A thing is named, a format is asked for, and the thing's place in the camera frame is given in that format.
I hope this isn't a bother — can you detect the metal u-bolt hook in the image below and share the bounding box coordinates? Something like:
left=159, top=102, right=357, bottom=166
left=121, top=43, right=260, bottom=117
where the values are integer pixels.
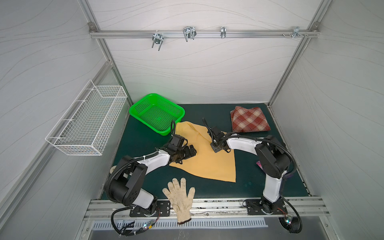
left=183, top=26, right=197, bottom=42
left=152, top=33, right=164, bottom=51

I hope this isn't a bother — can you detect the base cable bundle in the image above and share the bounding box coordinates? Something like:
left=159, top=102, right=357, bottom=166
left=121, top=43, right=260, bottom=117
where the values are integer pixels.
left=277, top=194, right=304, bottom=234
left=110, top=203, right=161, bottom=237

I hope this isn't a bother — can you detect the white wire basket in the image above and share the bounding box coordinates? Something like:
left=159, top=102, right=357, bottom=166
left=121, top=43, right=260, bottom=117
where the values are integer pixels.
left=45, top=80, right=127, bottom=156

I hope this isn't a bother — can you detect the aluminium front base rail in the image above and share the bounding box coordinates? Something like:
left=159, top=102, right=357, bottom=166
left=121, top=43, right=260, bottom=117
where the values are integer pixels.
left=84, top=197, right=331, bottom=220

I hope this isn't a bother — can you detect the right base cable bundle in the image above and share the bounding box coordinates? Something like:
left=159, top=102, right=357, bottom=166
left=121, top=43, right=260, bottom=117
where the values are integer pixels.
left=277, top=194, right=304, bottom=234

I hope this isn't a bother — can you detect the left base cable bundle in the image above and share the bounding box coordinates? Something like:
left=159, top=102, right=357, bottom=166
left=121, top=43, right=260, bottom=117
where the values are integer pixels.
left=110, top=203, right=161, bottom=237

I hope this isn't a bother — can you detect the purple snack packet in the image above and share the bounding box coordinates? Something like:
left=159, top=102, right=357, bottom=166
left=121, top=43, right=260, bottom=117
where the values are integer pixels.
left=256, top=161, right=263, bottom=169

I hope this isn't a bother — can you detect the small beige bottle left side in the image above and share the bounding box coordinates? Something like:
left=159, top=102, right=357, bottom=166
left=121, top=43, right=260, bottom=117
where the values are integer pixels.
left=110, top=166, right=118, bottom=175

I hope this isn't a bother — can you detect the white knit work glove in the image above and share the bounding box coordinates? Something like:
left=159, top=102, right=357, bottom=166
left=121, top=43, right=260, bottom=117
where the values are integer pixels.
left=162, top=178, right=196, bottom=225

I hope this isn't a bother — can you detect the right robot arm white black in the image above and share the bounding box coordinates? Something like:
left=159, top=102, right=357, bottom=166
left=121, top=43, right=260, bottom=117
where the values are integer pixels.
left=202, top=118, right=297, bottom=215

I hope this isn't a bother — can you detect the aluminium cross rail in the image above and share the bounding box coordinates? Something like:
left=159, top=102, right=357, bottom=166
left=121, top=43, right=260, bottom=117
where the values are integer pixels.
left=90, top=29, right=320, bottom=39

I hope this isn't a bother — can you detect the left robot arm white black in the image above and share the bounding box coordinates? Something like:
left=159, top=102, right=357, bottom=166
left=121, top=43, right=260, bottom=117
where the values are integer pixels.
left=104, top=121, right=197, bottom=214

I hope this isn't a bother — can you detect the green plastic basket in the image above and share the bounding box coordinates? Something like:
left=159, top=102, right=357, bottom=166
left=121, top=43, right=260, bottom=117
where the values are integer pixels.
left=129, top=94, right=186, bottom=136

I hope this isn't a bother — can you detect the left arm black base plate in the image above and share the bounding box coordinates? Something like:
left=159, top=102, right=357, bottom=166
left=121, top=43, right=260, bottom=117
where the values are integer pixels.
left=130, top=200, right=171, bottom=218

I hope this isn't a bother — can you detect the red plaid skirt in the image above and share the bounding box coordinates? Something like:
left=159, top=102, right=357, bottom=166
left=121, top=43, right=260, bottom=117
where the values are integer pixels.
left=230, top=106, right=271, bottom=133

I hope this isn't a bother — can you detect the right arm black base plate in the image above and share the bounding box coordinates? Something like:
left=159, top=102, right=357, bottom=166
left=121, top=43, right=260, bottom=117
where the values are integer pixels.
left=242, top=198, right=287, bottom=216

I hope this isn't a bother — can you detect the yellow tan skirt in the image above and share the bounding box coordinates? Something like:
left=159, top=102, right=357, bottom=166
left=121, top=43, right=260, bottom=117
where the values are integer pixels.
left=170, top=122, right=236, bottom=183

